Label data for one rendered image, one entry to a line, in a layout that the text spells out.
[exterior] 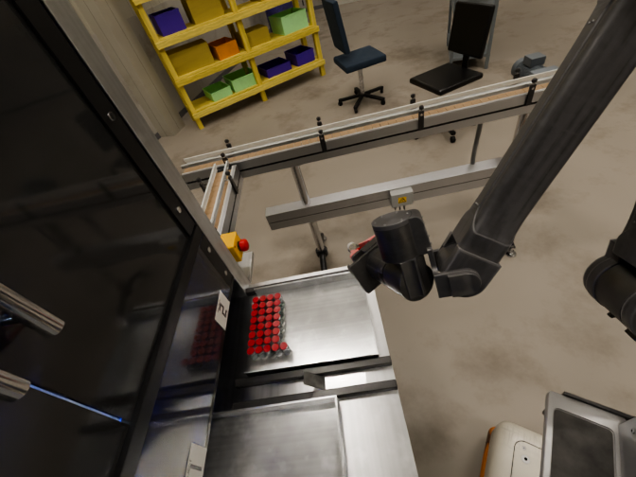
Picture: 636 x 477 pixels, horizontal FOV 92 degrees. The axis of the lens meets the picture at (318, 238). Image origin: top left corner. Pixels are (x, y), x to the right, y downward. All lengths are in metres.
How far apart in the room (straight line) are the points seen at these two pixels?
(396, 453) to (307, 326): 0.36
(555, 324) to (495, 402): 0.54
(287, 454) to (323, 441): 0.08
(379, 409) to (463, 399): 0.98
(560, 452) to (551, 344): 1.32
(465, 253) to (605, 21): 0.26
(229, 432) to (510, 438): 0.98
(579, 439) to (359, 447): 0.39
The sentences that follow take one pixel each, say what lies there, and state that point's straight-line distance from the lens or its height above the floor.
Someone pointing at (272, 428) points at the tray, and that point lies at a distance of 0.84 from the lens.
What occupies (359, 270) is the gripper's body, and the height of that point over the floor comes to 1.24.
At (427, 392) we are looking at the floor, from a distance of 1.74.
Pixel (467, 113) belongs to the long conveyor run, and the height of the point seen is 0.91.
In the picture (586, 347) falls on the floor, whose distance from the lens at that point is 2.01.
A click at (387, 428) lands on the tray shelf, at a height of 0.88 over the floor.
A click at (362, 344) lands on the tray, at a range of 0.85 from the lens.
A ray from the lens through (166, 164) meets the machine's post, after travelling 0.77.
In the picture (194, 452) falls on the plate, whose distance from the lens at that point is 0.73.
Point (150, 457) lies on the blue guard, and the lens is 0.63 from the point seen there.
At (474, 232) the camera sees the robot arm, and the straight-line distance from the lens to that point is 0.43.
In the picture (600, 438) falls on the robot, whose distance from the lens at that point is 0.70.
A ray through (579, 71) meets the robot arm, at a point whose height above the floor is 1.50.
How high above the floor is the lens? 1.66
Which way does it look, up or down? 45 degrees down
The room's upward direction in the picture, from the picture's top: 18 degrees counter-clockwise
